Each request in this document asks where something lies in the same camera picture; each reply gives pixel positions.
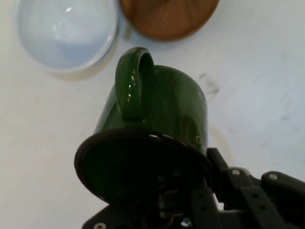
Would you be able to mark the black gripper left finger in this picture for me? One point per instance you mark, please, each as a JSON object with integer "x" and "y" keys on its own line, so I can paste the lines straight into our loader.
{"x": 202, "y": 210}

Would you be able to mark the wooden mug tree stand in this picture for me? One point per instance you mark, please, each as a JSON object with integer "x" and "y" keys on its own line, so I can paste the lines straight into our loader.
{"x": 166, "y": 16}

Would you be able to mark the light blue ceramic bowl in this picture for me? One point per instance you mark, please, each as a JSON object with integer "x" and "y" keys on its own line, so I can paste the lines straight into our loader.
{"x": 66, "y": 33}

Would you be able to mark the dark green ceramic mug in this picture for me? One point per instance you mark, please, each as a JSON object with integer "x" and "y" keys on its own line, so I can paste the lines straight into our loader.
{"x": 164, "y": 107}

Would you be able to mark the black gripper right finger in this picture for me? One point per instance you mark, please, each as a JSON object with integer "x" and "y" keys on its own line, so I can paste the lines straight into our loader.
{"x": 257, "y": 198}

